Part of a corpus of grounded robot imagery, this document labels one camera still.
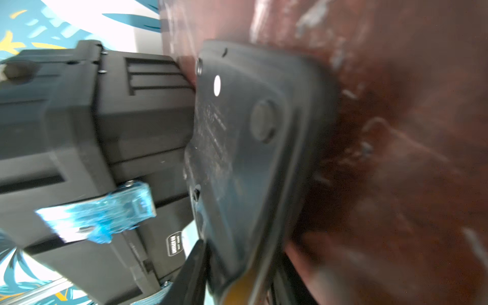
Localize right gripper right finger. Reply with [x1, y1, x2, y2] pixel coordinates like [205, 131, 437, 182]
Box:
[270, 254, 316, 305]

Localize black plastic toolbox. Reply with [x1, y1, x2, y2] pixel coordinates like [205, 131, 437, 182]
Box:
[1, 40, 195, 304]

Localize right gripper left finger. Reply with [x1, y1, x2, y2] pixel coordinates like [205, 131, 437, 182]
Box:
[160, 240, 209, 305]

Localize yellow plastic tray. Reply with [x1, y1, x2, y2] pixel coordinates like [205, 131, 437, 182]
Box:
[223, 273, 255, 305]

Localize blue toolbox latch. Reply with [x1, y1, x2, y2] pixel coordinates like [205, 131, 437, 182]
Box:
[36, 180, 156, 244]

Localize black calculator face down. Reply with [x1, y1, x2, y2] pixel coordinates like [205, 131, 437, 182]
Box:
[184, 40, 339, 304]

